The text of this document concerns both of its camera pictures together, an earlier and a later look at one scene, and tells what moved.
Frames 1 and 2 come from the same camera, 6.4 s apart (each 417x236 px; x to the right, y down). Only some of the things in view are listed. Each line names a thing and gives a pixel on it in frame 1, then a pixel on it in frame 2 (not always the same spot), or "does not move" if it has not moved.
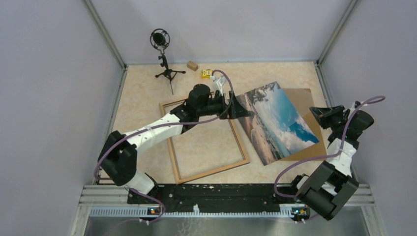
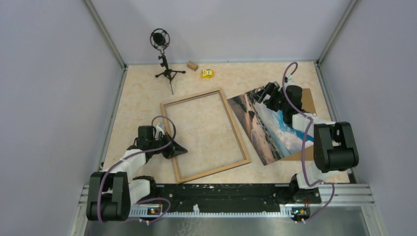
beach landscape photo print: (277, 132) does not move
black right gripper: (322, 114) -> (271, 90)
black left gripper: (237, 110) -> (174, 149)
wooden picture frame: (236, 134) does not move
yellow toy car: (206, 73) does not move
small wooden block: (192, 65) does not move
